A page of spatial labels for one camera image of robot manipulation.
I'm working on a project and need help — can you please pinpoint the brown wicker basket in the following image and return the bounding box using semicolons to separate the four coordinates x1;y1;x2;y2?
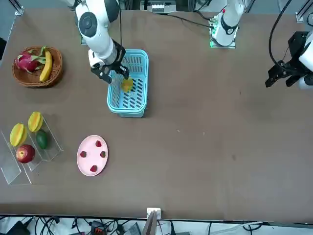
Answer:
11;46;64;88

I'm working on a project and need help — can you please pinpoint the pink dragon fruit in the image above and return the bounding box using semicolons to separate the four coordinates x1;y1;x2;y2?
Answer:
14;46;47;74

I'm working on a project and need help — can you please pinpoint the black power adapter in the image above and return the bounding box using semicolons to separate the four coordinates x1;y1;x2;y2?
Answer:
4;220;30;235

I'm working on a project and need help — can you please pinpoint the pink round plate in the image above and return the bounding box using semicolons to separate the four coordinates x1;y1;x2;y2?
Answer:
76;135;109;177

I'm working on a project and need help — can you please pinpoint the yellow star fruit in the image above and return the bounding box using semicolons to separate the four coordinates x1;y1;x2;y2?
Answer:
121;78;134;93
9;123;28;148
28;111;44;133

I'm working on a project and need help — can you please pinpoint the red apple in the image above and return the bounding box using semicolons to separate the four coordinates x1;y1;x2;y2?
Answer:
16;143;36;164

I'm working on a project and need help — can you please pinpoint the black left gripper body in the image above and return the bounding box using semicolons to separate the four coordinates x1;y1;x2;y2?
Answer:
283;31;310;65

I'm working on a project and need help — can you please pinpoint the aluminium corner profile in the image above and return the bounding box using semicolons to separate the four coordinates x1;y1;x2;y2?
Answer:
295;0;313;23
14;0;25;16

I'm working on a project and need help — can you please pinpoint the yellow banana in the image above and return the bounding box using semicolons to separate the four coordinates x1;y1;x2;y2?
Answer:
39;50;53;83

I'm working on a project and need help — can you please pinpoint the green avocado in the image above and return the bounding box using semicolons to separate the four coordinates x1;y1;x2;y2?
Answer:
36;129;48;150

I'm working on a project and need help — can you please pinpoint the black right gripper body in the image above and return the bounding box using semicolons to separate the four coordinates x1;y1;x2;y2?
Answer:
105;42;127;71

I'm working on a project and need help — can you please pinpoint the clear acrylic display stand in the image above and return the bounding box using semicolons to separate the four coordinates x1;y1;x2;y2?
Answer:
0;111;65;186

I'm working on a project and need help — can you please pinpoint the black power cable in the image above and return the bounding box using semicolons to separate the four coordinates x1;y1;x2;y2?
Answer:
151;11;212;27

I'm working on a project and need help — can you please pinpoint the aluminium profile post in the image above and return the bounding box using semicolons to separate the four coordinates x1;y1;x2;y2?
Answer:
141;207;162;235

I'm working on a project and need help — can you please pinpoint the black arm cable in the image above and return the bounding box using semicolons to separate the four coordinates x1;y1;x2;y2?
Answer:
118;0;124;51

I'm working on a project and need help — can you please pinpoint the black orange device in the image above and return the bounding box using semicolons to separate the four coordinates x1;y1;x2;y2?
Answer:
89;220;109;235

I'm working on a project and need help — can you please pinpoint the blue plastic basket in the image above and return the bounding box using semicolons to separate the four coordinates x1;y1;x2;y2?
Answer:
106;48;150;118

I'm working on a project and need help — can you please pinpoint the thick black cable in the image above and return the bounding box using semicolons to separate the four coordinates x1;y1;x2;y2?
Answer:
268;0;293;66

